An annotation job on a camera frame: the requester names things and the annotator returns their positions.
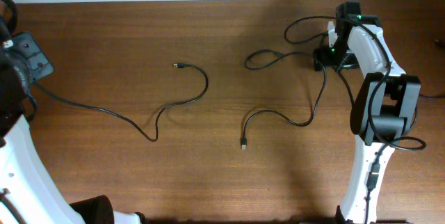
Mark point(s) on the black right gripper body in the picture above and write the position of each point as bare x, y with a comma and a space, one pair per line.
336, 56

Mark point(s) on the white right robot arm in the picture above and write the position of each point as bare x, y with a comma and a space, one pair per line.
382, 113

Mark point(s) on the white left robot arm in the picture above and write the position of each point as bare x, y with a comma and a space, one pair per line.
28, 193

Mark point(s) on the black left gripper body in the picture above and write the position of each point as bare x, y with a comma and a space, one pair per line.
37, 63

